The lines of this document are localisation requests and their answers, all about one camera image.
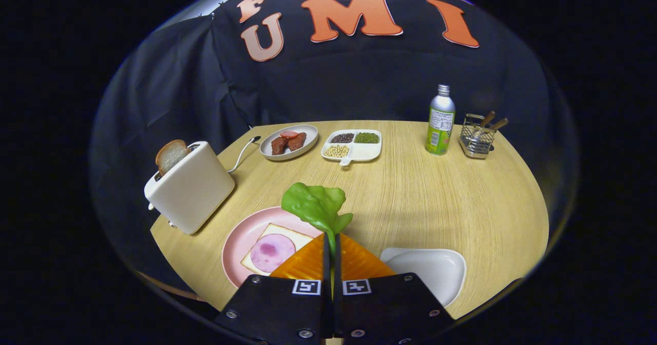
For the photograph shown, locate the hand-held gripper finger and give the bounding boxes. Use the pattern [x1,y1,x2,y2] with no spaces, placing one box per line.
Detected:
[334,232,456,345]
[213,232,334,345]

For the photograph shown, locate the black backdrop cloth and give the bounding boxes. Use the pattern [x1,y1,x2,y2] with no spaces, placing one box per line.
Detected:
[90,0,578,294]

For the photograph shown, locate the pink ham slice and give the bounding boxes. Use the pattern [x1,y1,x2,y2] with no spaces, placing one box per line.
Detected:
[250,234,297,273]

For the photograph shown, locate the white rounded square plate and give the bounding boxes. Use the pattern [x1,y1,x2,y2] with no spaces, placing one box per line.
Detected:
[380,247,467,308]

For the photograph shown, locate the metal wire utensil holder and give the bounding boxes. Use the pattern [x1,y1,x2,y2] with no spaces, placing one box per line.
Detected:
[459,113,496,160]

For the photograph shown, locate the square pale bread slice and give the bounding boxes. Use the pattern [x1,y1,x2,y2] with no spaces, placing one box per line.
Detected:
[240,223,315,276]

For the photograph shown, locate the round pink plate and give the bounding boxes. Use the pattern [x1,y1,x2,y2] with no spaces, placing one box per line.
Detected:
[222,206,325,289]

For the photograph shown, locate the white toaster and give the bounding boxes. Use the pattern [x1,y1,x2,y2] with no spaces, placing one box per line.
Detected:
[144,141,236,235]

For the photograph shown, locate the silver bottle with green label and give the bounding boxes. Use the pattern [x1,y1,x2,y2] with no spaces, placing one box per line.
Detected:
[426,84,456,156]

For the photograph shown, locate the white divided dish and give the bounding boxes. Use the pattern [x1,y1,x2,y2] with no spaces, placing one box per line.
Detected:
[321,129,382,166]

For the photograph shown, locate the round grey plate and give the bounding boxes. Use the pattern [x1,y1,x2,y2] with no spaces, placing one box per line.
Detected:
[259,124,319,161]

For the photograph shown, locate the toasted bread slice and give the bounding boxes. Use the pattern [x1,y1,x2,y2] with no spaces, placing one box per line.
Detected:
[156,140,191,176]

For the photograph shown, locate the white toaster cable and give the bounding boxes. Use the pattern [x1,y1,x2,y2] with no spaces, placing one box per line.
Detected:
[227,136,261,174]

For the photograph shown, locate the green lettuce leaf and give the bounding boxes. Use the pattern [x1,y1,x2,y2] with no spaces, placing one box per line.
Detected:
[281,182,354,258]

